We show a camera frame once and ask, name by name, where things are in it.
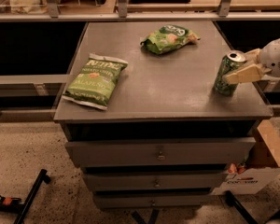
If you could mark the top grey drawer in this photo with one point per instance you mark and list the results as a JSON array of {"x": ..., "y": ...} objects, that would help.
[{"x": 128, "y": 153}]

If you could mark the black stand leg right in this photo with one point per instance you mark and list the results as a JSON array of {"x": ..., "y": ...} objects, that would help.
[{"x": 233, "y": 202}]

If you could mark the open cardboard box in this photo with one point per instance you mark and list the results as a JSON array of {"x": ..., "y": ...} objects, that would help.
[{"x": 260, "y": 168}]

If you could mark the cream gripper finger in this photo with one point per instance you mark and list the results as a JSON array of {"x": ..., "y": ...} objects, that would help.
[
  {"x": 250, "y": 73},
  {"x": 252, "y": 56}
]

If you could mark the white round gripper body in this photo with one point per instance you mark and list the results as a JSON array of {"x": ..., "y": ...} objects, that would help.
[{"x": 274, "y": 58}]

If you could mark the middle grey drawer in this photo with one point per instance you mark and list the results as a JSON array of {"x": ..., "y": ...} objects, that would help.
[{"x": 175, "y": 180}]

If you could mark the black orange clamp tool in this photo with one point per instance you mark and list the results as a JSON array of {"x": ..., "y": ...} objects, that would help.
[{"x": 10, "y": 204}]

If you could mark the metal shelf rail frame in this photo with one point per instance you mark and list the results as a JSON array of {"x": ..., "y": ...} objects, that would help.
[{"x": 126, "y": 10}]

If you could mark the grey drawer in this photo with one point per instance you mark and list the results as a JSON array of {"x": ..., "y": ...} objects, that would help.
[
  {"x": 128, "y": 153},
  {"x": 175, "y": 180},
  {"x": 120, "y": 201}
]

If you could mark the bottom grey drawer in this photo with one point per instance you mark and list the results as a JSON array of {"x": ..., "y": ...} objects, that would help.
[{"x": 120, "y": 201}]

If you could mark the green jalapeno potato chip bag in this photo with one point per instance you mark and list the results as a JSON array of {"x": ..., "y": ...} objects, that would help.
[{"x": 96, "y": 81}]

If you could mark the black stand leg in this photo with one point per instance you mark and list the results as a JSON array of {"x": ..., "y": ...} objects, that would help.
[
  {"x": 24, "y": 207},
  {"x": 233, "y": 202}
]

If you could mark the green soda can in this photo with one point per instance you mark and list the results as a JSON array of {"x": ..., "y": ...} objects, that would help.
[{"x": 232, "y": 61}]

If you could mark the black stand leg left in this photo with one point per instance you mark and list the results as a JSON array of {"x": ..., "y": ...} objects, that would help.
[{"x": 24, "y": 207}]

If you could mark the grey drawer cabinet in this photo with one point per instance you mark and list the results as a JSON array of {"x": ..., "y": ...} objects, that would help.
[{"x": 160, "y": 97}]

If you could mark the green rice chip bag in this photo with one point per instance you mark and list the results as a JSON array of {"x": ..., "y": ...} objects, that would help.
[{"x": 169, "y": 38}]

